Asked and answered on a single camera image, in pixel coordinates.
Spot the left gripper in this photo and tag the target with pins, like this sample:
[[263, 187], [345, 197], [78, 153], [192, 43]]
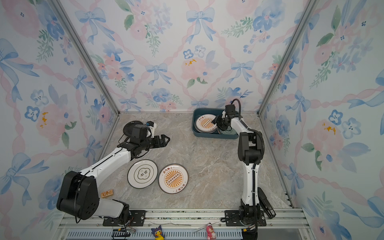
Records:
[[163, 142]]

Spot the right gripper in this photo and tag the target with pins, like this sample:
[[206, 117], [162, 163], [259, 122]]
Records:
[[216, 121]]

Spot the orange sunburst plate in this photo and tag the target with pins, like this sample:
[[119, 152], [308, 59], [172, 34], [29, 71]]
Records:
[[204, 124], [173, 179]]

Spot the teal patterned small plate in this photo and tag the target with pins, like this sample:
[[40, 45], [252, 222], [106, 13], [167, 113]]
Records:
[[229, 131]]

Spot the black round plate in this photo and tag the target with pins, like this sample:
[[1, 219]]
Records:
[[127, 127]]

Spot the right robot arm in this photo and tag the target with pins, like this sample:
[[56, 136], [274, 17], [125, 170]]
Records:
[[251, 150]]

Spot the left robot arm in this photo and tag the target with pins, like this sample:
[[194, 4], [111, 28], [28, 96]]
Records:
[[79, 195]]

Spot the teal plastic bin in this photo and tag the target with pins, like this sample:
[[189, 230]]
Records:
[[216, 134]]

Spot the white plate clover left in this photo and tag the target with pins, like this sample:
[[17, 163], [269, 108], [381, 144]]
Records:
[[142, 174]]

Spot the small wooden block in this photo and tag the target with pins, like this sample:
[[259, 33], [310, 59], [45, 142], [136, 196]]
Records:
[[107, 194]]

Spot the purple yellow toy figure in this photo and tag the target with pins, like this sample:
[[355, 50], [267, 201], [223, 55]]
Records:
[[158, 233]]

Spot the pink toy figure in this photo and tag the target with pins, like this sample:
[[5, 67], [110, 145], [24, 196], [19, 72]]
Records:
[[211, 234]]

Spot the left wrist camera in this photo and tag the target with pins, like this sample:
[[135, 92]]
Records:
[[151, 126]]

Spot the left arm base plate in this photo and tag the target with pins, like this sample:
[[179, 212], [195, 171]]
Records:
[[132, 218]]

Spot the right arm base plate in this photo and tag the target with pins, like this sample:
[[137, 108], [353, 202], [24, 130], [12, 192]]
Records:
[[246, 218]]

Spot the aluminium front rail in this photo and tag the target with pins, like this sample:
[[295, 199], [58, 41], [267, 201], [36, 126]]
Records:
[[189, 224]]

